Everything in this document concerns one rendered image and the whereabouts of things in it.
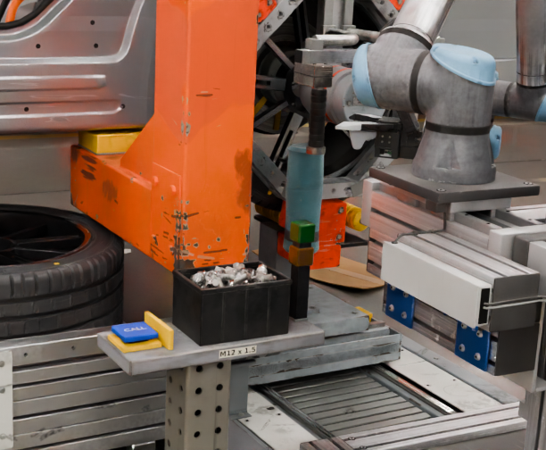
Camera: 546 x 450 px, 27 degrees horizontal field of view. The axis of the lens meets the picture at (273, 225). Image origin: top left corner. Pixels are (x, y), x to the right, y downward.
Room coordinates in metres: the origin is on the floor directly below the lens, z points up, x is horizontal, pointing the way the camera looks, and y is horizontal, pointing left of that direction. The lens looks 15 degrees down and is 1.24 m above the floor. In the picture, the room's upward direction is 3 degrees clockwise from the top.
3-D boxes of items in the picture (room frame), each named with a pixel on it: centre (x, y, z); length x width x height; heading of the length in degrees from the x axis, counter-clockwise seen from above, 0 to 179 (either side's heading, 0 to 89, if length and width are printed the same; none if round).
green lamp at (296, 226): (2.22, -0.06, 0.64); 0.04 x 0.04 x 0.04; 30
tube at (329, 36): (2.64, -0.09, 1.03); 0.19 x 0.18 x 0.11; 30
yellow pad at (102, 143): (2.78, 0.42, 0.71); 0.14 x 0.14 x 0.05; 30
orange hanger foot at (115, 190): (2.63, 0.33, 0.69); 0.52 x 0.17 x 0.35; 30
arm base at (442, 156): (2.00, -0.32, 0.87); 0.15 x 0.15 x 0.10
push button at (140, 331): (2.03, 0.26, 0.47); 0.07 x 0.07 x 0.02; 30
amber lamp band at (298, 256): (2.22, -0.06, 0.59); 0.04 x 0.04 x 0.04; 30
